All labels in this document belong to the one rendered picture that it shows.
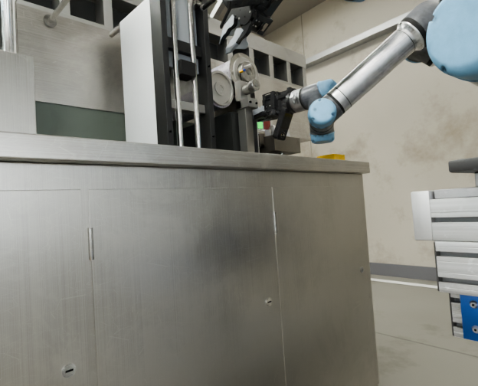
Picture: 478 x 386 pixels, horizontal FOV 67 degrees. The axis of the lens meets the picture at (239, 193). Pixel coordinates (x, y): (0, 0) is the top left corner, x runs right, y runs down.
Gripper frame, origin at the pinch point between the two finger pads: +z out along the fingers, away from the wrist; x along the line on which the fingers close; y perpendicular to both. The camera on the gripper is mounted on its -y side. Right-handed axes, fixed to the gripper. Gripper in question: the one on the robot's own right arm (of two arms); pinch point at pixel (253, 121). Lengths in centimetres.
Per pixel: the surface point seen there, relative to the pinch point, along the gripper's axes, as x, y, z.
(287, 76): -64, 40, 31
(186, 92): 24.5, 9.0, 7.8
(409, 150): -252, 10, 38
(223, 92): 16.9, 7.3, -2.9
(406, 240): -252, -74, 48
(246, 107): 11.4, 1.6, -7.9
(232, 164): 42, -22, -32
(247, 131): 11.1, -6.4, -7.2
